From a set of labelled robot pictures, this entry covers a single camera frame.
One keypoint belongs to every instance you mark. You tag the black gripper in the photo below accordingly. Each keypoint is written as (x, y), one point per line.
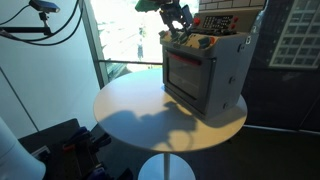
(172, 11)

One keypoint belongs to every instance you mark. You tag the blue knob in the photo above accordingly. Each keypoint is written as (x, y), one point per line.
(204, 42)
(163, 33)
(183, 38)

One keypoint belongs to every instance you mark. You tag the grey toy oven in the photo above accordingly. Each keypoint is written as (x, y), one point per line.
(216, 85)

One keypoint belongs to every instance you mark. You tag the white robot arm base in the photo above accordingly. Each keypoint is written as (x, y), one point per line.
(15, 162)

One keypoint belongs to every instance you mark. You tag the window railing bar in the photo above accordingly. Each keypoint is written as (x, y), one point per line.
(130, 62)

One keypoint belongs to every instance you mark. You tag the round white table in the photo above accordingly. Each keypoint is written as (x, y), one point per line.
(136, 110)

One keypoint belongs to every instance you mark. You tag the blue black clamp right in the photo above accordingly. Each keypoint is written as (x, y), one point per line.
(104, 140)

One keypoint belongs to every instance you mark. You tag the blue black clamp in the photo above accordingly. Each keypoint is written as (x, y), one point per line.
(104, 140)
(81, 134)

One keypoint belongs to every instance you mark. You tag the blue black clamp left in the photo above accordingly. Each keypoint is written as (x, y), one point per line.
(81, 134)

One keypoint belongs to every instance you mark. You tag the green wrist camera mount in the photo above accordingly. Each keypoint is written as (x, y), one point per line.
(149, 5)

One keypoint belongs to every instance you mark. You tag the red oven door handle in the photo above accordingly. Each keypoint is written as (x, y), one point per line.
(185, 60)

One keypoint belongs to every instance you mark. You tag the black camera on stand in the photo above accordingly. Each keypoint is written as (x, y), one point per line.
(44, 8)

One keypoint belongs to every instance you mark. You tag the white table pedestal foot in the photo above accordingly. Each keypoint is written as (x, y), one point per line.
(166, 166)

